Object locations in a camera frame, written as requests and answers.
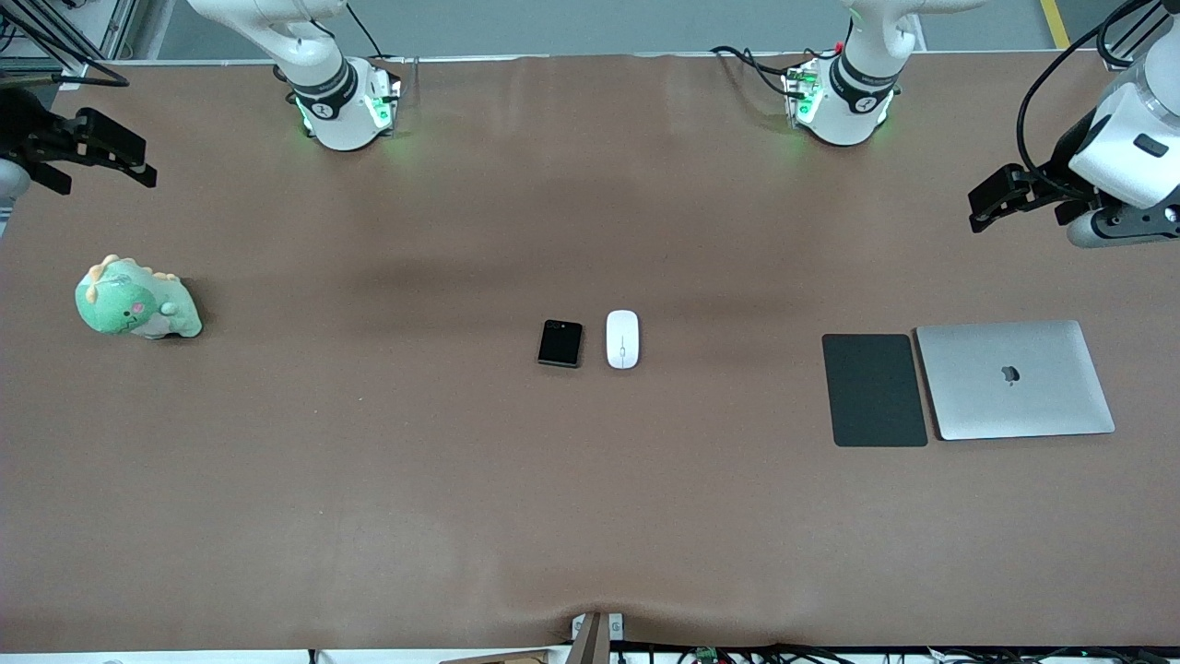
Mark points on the green dinosaur plush toy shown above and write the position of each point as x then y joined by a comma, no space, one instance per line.
129,300

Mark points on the brown table cloth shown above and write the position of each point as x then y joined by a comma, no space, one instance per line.
461,480

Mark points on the silver laptop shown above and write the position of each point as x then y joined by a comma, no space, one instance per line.
1014,380

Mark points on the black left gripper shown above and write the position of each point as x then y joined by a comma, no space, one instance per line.
1060,172

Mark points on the black mouse pad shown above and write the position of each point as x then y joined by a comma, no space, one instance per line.
874,390

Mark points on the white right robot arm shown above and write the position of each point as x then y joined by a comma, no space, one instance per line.
324,92

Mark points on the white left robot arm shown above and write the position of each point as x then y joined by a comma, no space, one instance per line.
853,101

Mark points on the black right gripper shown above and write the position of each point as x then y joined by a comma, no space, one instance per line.
20,124

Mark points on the metal table edge bracket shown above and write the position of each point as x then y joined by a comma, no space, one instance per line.
596,636

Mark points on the white computer mouse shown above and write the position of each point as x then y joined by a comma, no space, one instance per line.
622,338

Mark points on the aluminium frame post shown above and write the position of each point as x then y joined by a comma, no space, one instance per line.
120,28

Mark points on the black flip phone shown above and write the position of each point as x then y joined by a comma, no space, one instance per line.
560,343

